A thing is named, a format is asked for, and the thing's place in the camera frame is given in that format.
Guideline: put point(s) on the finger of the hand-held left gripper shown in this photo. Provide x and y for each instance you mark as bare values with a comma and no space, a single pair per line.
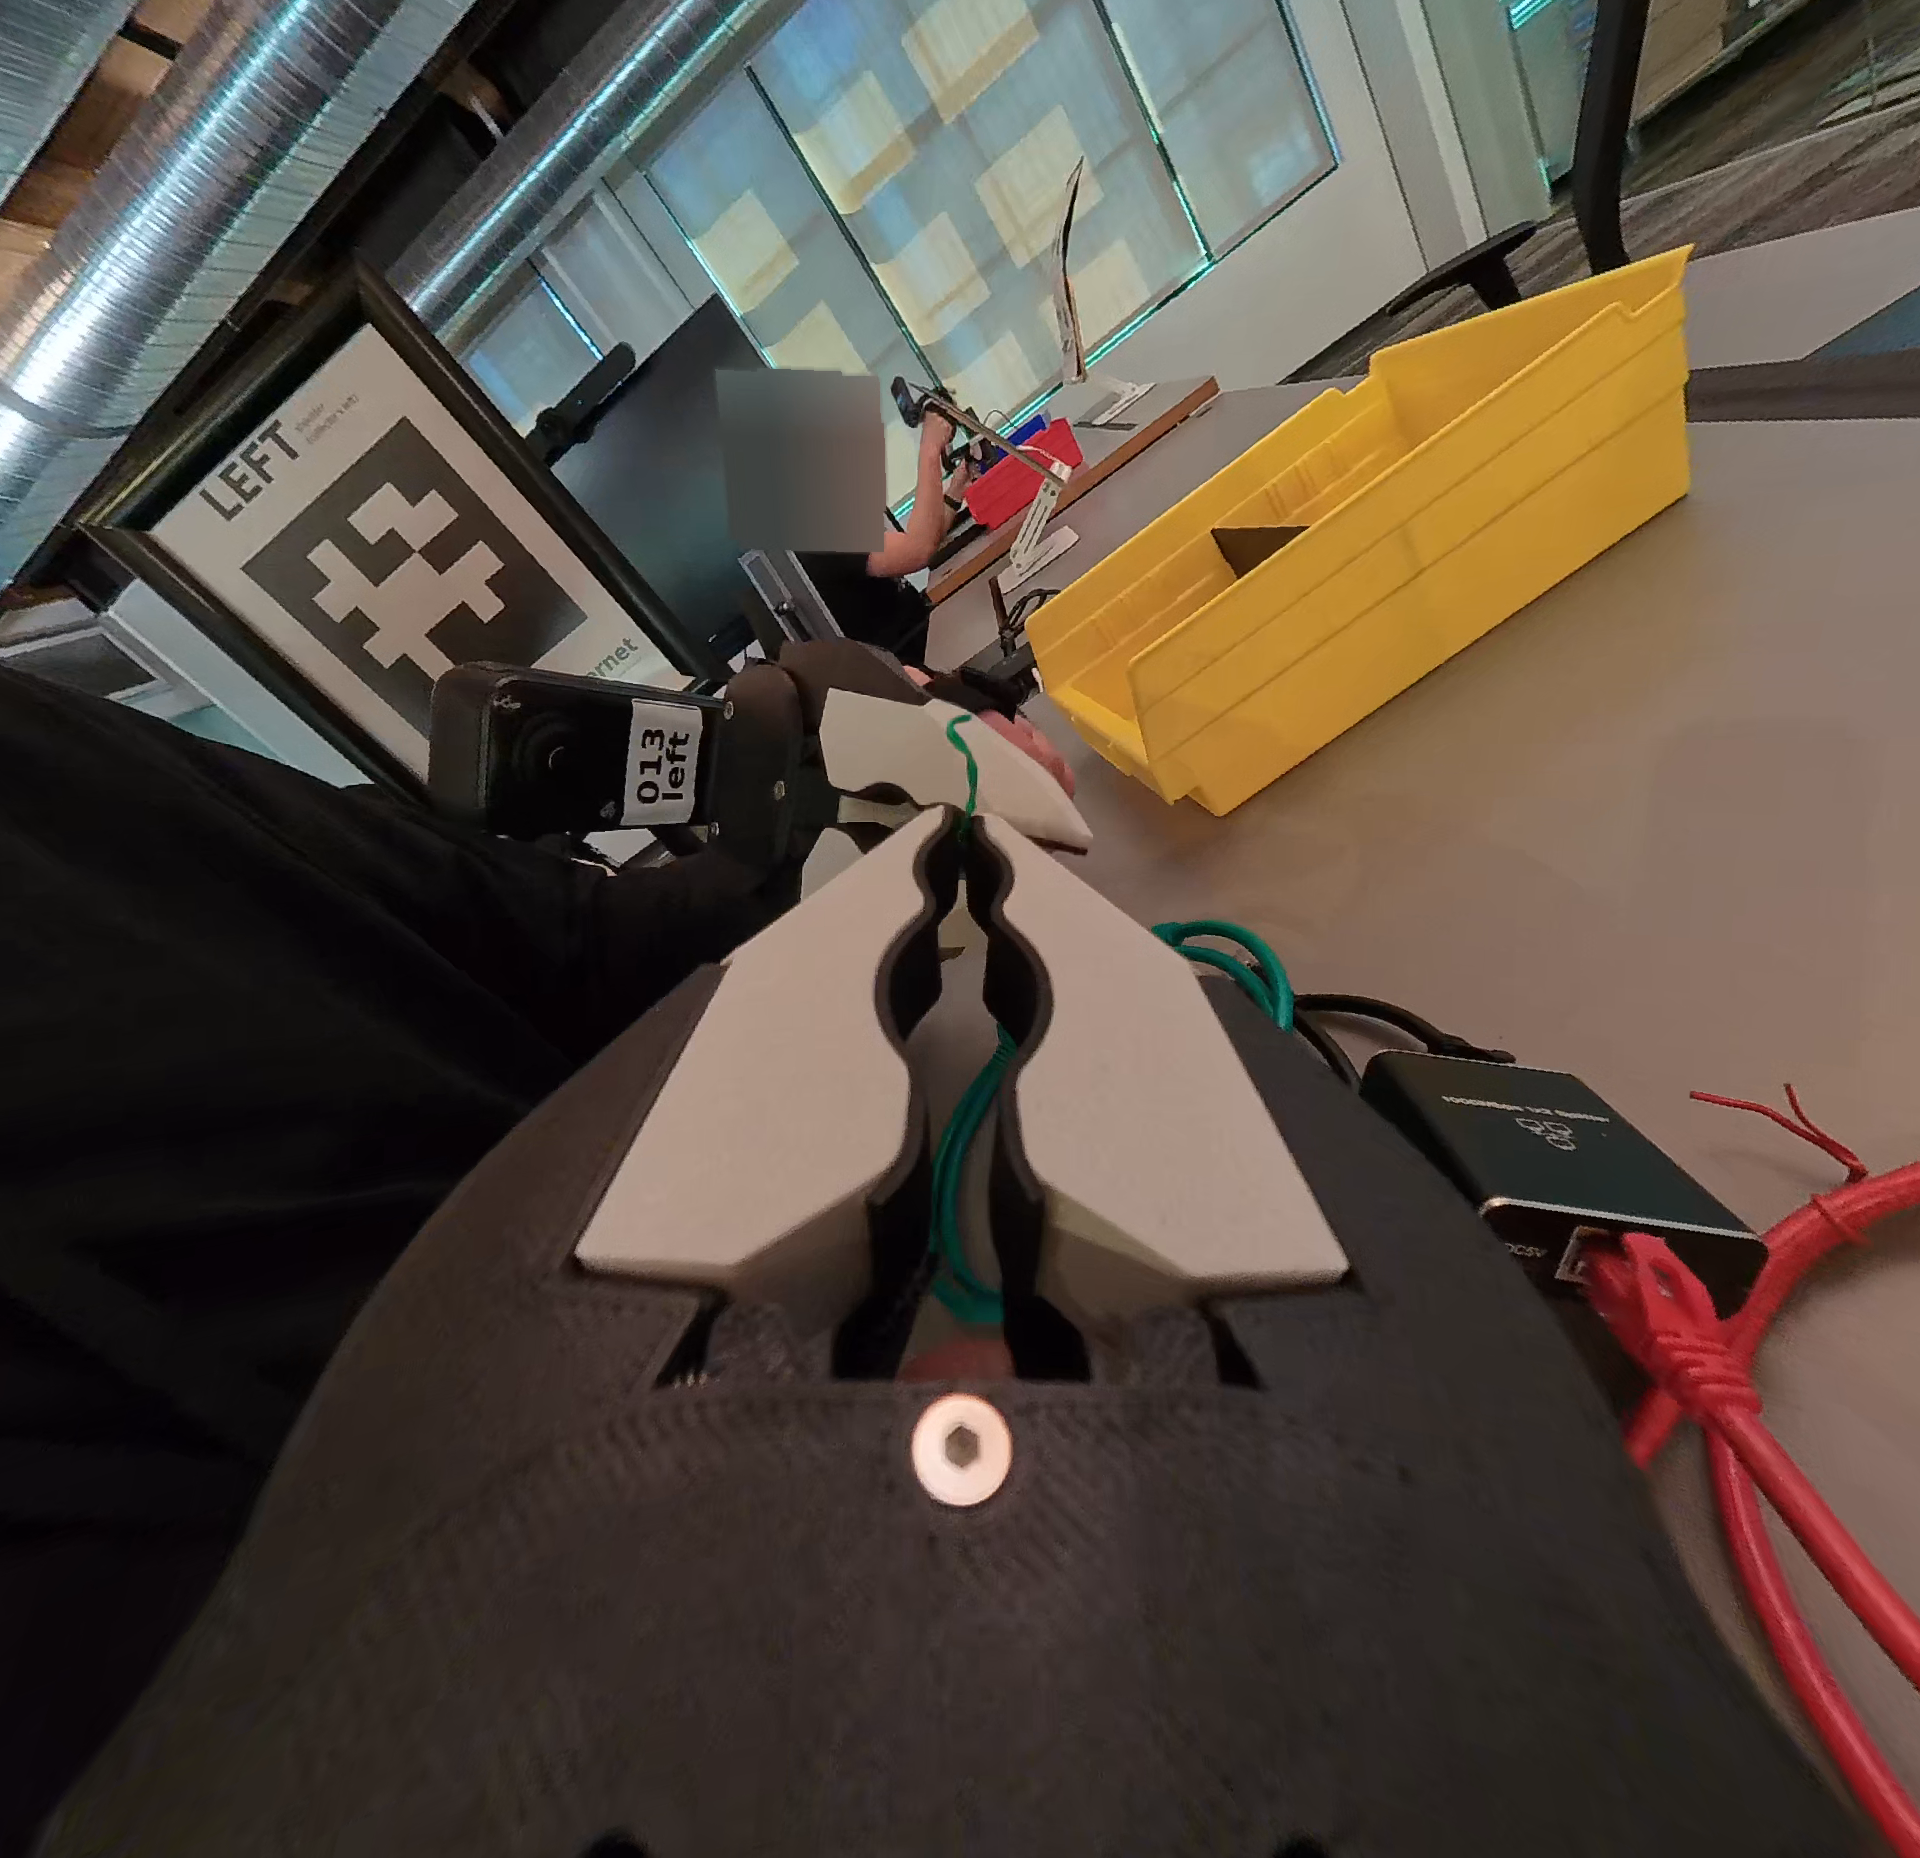
900,749
848,840

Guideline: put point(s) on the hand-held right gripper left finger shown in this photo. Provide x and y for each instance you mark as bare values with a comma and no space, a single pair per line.
765,1108

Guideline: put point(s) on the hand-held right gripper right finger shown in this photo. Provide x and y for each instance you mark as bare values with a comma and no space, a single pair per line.
1155,1124

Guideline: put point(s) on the black ethernet splitter box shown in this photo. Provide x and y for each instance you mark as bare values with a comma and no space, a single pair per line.
1559,1154

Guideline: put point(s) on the yellow plastic bin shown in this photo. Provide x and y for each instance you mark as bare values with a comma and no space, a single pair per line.
1424,599

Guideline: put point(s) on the person's left hand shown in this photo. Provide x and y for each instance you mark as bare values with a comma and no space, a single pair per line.
1042,764

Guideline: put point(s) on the red storage bin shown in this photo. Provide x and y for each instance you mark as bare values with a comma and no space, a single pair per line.
1004,495

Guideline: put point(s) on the grey background table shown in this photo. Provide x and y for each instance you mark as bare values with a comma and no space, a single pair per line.
1155,435

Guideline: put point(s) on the black bin divider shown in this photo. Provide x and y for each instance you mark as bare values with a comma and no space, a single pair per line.
1256,544

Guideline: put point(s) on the small document stand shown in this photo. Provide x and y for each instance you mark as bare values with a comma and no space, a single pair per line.
1073,283

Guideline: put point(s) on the red twist tie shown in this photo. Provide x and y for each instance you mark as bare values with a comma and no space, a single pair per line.
1808,1133

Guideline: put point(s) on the silver ventilation duct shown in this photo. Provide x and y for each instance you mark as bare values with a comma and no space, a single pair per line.
599,149
179,237

